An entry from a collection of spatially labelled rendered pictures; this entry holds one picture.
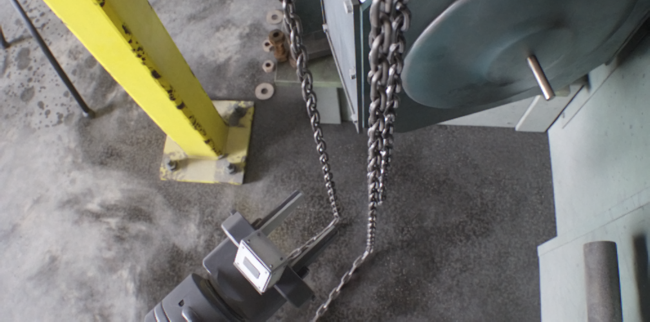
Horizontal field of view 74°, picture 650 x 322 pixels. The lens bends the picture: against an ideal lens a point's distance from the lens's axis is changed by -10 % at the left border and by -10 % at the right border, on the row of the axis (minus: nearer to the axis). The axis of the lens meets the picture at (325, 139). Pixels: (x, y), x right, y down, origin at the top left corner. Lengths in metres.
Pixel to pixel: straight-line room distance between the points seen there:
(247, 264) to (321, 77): 0.61
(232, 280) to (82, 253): 0.91
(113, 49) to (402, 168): 0.74
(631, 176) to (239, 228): 0.69
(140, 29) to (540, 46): 0.61
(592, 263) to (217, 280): 0.51
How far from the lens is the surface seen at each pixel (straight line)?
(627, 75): 0.97
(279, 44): 0.97
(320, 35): 0.94
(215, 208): 1.24
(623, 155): 0.97
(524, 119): 1.25
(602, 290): 0.74
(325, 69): 1.00
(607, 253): 0.75
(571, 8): 0.62
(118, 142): 1.42
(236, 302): 0.49
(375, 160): 0.54
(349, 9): 0.50
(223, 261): 0.50
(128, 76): 0.93
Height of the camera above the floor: 1.15
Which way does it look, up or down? 67 degrees down
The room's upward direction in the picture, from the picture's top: 12 degrees counter-clockwise
